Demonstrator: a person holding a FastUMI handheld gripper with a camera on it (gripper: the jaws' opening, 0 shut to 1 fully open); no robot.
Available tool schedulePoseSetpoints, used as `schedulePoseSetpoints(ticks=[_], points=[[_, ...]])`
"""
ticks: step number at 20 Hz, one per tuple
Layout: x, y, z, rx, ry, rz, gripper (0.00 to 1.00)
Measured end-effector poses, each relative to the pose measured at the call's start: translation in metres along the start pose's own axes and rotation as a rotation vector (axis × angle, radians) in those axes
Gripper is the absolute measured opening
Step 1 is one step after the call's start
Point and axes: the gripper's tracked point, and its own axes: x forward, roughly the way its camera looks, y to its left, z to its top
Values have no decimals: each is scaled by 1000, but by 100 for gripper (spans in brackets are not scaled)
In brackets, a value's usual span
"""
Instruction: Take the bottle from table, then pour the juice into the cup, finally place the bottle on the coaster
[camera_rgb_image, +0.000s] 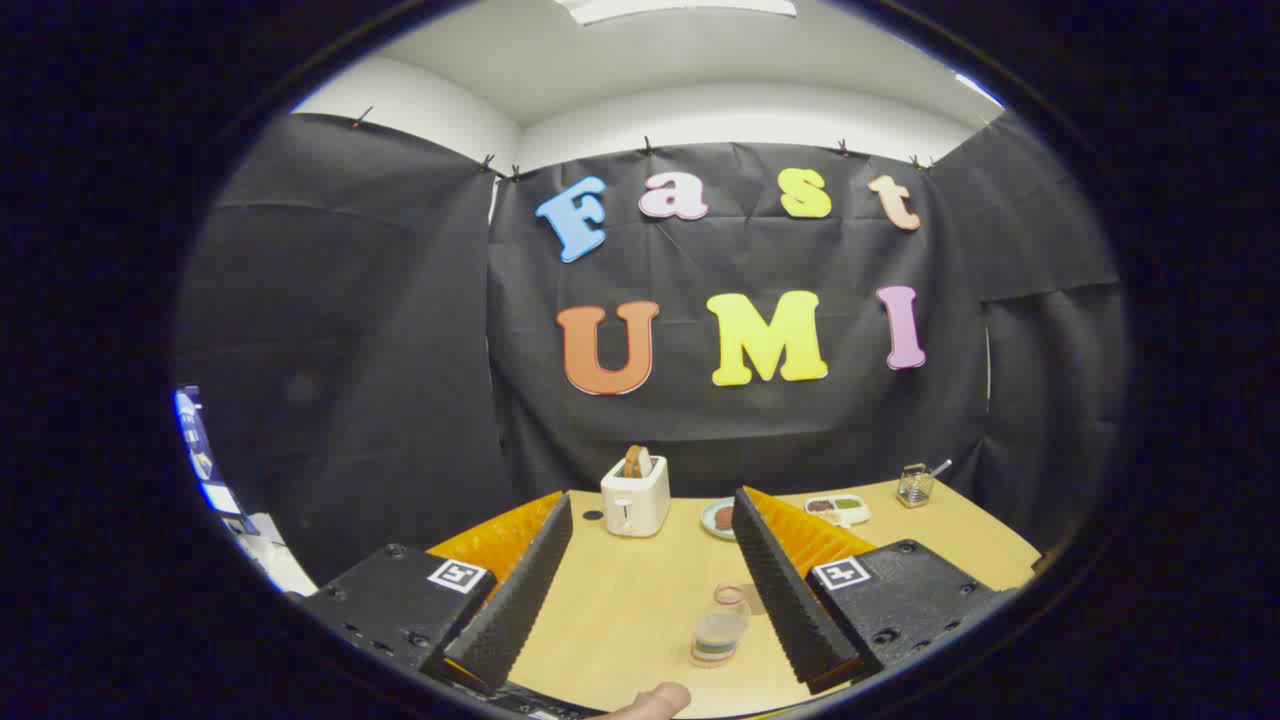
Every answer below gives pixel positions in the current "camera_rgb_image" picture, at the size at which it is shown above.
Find white toaster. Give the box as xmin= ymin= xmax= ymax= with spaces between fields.
xmin=600 ymin=455 xmax=671 ymax=538

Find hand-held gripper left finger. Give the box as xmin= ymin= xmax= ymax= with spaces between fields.
xmin=300 ymin=490 xmax=574 ymax=696

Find wooden table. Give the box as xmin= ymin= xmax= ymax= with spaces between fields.
xmin=430 ymin=478 xmax=1041 ymax=719

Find long ceiling light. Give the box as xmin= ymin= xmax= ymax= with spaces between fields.
xmin=555 ymin=0 xmax=798 ymax=26

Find white divided dish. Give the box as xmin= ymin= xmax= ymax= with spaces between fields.
xmin=805 ymin=494 xmax=871 ymax=528

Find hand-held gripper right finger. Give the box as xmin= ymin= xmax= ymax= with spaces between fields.
xmin=732 ymin=487 xmax=1011 ymax=694

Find clear juice bottle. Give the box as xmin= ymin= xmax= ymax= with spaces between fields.
xmin=690 ymin=585 xmax=751 ymax=668

